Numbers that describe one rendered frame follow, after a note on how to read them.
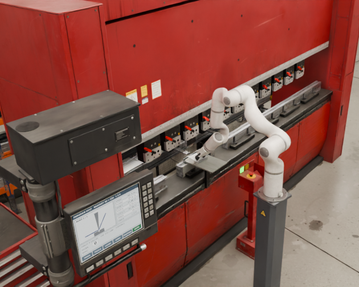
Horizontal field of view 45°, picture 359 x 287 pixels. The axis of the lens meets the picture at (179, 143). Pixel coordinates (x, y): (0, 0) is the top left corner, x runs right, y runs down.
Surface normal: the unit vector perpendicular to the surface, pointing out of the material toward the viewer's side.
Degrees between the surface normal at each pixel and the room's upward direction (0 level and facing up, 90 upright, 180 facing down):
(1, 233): 0
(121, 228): 90
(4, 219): 0
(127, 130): 90
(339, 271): 0
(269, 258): 90
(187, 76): 90
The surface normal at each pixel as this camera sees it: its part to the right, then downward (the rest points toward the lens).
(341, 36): -0.67, 0.38
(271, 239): -0.11, 0.47
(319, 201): -0.04, -0.88
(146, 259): 0.74, 0.29
